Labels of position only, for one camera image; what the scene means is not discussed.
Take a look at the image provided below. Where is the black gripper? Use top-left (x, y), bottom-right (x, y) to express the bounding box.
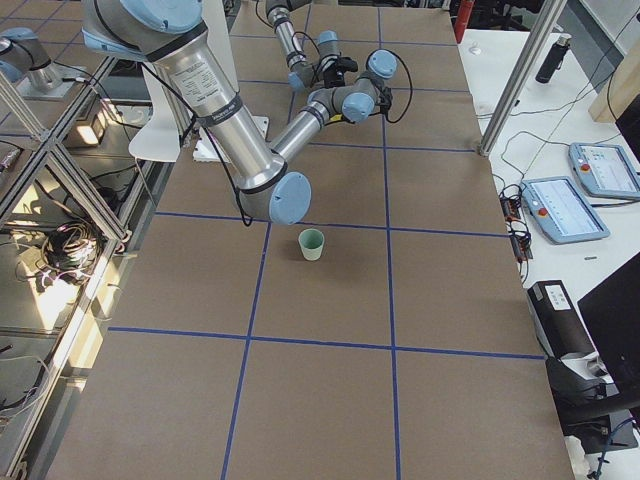
top-left (323, 57), bottom-right (358, 87)

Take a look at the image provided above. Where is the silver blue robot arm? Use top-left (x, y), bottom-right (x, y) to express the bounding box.
top-left (265, 1), bottom-right (358, 91)
top-left (82, 1), bottom-right (397, 225)

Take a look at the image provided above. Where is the light green plastic cup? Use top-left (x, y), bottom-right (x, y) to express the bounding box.
top-left (298, 228), bottom-right (325, 261)

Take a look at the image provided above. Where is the black water bottle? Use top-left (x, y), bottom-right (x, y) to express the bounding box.
top-left (535, 34), bottom-right (572, 84)

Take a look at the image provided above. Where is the near blue teach pendant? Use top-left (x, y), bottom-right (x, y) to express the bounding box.
top-left (521, 176), bottom-right (610, 244)

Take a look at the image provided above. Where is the blue teach pendant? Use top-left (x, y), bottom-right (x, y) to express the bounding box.
top-left (521, 176), bottom-right (610, 244)
top-left (569, 143), bottom-right (639, 200)

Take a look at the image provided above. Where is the far blue teach pendant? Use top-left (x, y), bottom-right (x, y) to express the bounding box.
top-left (569, 143), bottom-right (639, 200)

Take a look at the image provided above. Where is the black box with label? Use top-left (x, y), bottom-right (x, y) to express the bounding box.
top-left (527, 280), bottom-right (596, 370)

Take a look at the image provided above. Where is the black computer monitor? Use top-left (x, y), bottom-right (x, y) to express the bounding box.
top-left (578, 254), bottom-right (639, 390)

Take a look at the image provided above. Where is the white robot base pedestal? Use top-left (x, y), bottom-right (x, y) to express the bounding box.
top-left (196, 1), bottom-right (271, 175)

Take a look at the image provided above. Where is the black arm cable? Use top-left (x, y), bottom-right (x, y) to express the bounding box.
top-left (139, 59), bottom-right (256, 229)

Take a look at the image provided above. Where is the aluminium frame post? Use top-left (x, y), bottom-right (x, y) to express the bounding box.
top-left (477, 0), bottom-right (567, 157)

